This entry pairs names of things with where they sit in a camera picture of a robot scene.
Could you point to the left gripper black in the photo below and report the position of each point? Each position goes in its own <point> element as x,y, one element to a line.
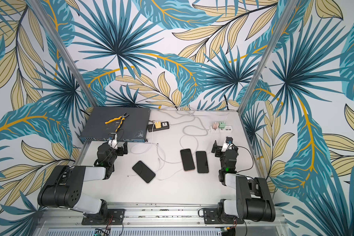
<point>121,152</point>

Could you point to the phone with light blue case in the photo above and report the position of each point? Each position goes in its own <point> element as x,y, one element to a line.
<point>202,163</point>

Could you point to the phone with pink case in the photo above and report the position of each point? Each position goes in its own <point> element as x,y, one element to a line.
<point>187,159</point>

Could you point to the black phone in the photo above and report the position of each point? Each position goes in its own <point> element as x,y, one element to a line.
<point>144,172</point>

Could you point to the white charging cable pink phone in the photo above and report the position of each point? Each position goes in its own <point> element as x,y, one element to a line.
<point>202,135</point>

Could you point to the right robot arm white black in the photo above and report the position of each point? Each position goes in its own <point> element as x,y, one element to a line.
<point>252,201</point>

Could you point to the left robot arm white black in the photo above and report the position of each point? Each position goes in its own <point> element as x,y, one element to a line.
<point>63,189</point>

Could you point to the pink charger plug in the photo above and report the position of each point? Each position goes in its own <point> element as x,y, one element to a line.
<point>215,125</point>

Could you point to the white power strip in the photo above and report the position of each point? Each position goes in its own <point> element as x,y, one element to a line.
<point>226,129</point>

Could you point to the green charger plug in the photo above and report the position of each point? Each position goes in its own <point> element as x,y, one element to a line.
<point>222,125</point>

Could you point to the yellow black pliers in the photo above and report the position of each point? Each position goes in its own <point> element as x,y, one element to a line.
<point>120,119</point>

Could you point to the yellow charger plug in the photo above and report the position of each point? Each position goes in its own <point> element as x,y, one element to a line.
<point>157,125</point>

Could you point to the black power strip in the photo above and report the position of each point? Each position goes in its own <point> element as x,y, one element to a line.
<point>165,126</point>

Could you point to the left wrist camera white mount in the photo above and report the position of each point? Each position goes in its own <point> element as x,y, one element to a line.
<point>112,140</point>

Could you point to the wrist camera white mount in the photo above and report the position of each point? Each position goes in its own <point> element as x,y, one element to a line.
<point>227,144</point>
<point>112,140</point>

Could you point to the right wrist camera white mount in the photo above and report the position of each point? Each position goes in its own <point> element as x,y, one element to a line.
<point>227,144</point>

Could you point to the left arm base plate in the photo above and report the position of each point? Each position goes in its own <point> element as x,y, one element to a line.
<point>106,217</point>

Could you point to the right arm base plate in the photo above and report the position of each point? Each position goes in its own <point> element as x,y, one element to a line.
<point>214,216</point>

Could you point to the aluminium front rail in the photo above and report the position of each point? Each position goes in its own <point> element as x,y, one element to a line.
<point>158,220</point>

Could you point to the right aluminium frame post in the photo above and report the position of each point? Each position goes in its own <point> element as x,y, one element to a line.
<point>269,47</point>

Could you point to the aluminium frame post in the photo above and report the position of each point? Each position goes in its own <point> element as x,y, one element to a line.
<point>269,47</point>
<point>46,21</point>

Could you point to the left aluminium frame post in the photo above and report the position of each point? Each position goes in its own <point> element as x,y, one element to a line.
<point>46,21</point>

